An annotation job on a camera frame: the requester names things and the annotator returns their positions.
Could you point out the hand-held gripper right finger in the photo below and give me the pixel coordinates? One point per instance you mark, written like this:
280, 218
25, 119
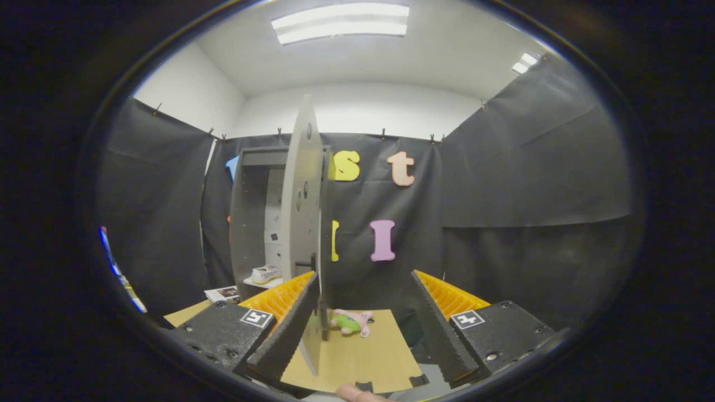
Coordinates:
441, 335

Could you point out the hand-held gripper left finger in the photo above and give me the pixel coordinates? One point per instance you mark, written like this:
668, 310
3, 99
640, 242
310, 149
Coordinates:
290, 335

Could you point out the white shoe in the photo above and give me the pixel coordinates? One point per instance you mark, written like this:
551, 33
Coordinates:
265, 273

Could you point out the grey shoe cabinet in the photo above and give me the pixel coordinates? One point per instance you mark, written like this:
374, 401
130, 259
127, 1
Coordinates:
246, 223

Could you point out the pink plush toy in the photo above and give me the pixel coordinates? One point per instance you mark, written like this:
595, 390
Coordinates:
349, 322

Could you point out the white cover book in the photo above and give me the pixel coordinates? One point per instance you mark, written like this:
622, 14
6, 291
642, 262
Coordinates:
223, 293

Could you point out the black backdrop cloth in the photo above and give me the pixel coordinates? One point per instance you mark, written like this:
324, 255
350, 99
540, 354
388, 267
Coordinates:
503, 195

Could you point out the small ceiling light panel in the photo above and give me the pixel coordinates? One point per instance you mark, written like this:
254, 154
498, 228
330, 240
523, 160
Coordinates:
524, 63

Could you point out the large ceiling light panel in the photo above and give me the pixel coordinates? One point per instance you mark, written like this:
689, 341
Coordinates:
341, 22

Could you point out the small black bracket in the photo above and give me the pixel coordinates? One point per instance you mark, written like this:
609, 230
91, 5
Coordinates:
419, 380
363, 386

